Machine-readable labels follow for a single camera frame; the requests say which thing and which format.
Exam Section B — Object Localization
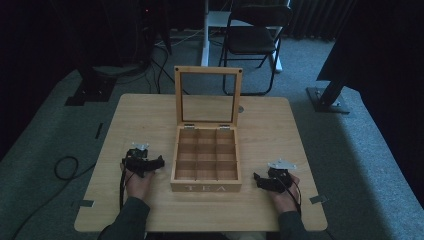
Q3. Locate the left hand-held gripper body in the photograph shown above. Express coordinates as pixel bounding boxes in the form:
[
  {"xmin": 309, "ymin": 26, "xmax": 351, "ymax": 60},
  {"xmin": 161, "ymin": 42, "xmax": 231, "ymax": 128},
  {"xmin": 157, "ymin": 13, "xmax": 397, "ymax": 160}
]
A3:
[{"xmin": 121, "ymin": 142, "xmax": 150, "ymax": 172}]

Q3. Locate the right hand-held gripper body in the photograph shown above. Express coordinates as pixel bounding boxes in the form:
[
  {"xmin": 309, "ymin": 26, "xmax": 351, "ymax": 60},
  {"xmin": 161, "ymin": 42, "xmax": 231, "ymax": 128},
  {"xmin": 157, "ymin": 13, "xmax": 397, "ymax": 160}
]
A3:
[{"xmin": 267, "ymin": 158, "xmax": 297, "ymax": 192}]

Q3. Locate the wooden tea box with lid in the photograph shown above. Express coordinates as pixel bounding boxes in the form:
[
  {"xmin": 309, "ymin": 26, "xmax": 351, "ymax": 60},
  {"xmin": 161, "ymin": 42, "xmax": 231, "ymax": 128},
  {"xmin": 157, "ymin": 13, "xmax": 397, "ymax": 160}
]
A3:
[{"xmin": 170, "ymin": 65, "xmax": 244, "ymax": 193}]

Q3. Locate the person's left hand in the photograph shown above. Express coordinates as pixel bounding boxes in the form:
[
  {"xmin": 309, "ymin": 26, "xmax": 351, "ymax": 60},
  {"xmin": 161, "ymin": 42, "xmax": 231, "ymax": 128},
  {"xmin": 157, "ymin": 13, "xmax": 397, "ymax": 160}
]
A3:
[{"xmin": 124, "ymin": 166, "xmax": 157, "ymax": 202}]

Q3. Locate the person's right hand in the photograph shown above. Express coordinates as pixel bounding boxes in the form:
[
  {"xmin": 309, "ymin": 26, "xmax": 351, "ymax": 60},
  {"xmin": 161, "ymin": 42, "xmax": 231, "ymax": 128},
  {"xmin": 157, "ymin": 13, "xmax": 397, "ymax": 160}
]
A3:
[{"xmin": 268, "ymin": 173, "xmax": 301, "ymax": 215}]

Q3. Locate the black stand with flat base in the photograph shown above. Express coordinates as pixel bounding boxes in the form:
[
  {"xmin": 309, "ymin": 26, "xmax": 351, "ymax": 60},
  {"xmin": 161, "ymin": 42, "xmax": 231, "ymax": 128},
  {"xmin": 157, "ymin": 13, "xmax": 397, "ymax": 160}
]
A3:
[{"xmin": 64, "ymin": 63, "xmax": 118, "ymax": 107}]

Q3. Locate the black slanted stand with base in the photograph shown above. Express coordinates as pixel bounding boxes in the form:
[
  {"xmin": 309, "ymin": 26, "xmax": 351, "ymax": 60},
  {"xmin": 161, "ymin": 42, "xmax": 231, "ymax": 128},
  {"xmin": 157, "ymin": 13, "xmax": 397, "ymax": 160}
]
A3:
[{"xmin": 305, "ymin": 63, "xmax": 355, "ymax": 115}]

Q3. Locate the black folding chair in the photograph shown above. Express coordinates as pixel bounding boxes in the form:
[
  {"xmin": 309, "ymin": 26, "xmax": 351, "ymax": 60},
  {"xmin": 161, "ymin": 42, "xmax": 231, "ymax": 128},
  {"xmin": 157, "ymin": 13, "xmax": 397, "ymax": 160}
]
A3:
[{"xmin": 218, "ymin": 3, "xmax": 295, "ymax": 97}]

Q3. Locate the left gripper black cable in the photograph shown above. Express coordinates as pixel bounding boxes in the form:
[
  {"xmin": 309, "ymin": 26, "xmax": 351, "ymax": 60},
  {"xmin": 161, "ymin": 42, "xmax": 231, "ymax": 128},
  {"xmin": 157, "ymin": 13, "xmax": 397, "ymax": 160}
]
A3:
[{"xmin": 118, "ymin": 162, "xmax": 132, "ymax": 212}]

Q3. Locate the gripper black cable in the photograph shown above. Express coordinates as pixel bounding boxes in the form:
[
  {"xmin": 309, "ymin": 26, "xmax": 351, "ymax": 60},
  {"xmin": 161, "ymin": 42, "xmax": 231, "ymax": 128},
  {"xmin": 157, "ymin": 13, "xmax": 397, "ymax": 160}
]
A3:
[
  {"xmin": 282, "ymin": 175, "xmax": 303, "ymax": 218},
  {"xmin": 118, "ymin": 162, "xmax": 132, "ymax": 212}
]

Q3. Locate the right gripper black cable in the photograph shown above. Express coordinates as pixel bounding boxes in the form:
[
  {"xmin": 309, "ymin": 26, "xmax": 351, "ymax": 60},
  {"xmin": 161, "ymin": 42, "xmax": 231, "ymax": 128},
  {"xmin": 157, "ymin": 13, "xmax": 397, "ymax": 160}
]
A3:
[{"xmin": 282, "ymin": 175, "xmax": 303, "ymax": 218}]

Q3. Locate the long black floor cable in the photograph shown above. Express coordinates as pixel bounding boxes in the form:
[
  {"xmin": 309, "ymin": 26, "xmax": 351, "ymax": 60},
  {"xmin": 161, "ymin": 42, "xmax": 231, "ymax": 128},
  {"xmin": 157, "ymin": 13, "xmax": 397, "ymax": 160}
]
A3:
[{"xmin": 11, "ymin": 155, "xmax": 98, "ymax": 240}]

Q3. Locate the bundle of black floor cables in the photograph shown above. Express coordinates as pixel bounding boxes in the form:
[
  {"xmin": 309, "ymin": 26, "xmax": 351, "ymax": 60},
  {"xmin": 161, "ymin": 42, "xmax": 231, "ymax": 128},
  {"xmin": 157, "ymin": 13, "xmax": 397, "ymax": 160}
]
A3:
[{"xmin": 145, "ymin": 39, "xmax": 190, "ymax": 96}]

